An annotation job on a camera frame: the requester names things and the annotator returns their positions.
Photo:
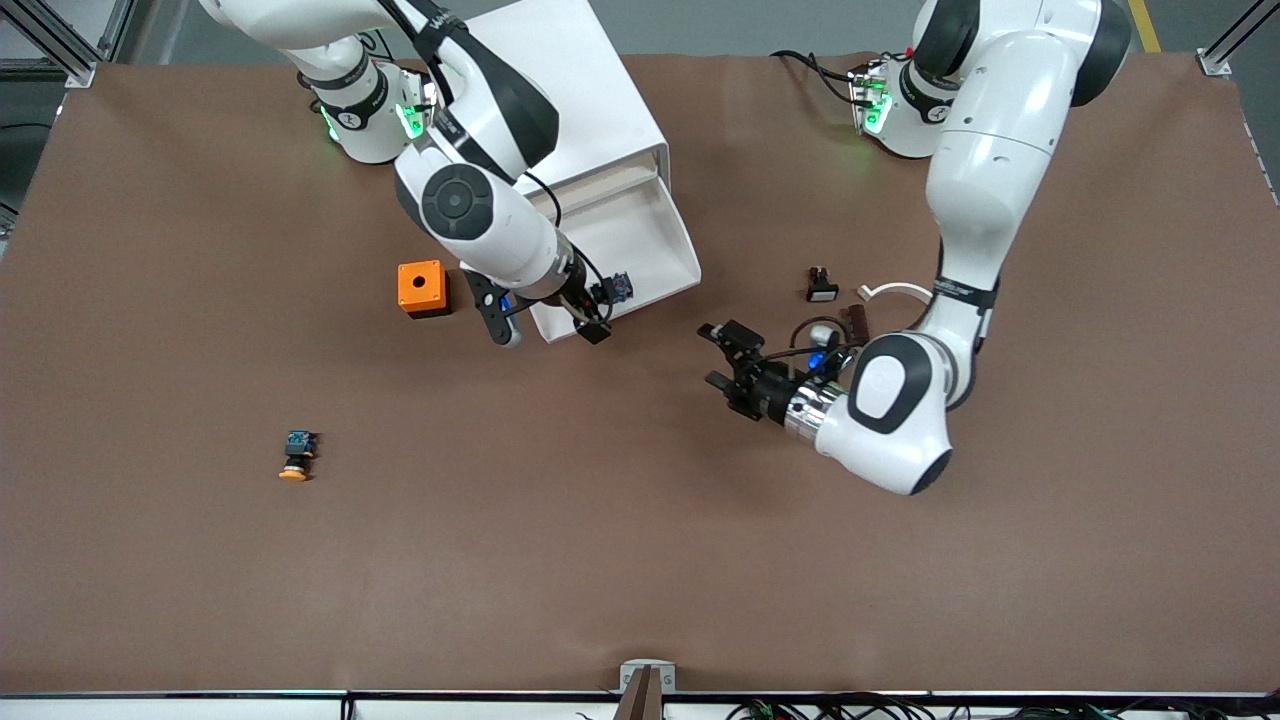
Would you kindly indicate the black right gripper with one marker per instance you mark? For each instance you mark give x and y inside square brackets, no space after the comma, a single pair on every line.
[579,295]

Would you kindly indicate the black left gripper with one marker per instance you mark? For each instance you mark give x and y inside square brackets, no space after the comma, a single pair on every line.
[768,388]

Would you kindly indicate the white drawer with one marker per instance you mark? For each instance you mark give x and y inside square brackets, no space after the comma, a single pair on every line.
[620,163]
[630,182]
[640,240]

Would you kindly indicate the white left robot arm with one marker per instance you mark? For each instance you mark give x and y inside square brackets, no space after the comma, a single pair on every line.
[985,170]

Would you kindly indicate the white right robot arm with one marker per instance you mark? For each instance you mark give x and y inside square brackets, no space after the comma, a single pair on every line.
[470,210]

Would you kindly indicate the green push button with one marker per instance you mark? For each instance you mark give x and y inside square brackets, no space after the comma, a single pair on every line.
[620,288]

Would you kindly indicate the black button with white face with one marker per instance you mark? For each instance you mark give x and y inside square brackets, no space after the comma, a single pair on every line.
[822,290]

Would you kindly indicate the white drawer cabinet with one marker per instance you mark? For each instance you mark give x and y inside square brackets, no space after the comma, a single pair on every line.
[590,90]

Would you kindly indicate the yellow push button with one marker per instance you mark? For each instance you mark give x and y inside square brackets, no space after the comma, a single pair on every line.
[297,450]

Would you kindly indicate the small brown block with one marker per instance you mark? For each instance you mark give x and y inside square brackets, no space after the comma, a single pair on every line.
[860,322]

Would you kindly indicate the white curved plastic arc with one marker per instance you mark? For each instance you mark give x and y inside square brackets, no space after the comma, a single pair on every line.
[895,288]

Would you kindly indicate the orange box with round hole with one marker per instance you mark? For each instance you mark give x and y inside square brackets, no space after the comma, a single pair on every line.
[412,295]

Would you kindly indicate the grey bracket with brown post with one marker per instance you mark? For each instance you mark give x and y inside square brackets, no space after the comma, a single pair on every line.
[648,690]

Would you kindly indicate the aluminium frame post with struts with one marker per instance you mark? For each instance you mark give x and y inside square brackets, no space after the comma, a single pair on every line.
[80,72]

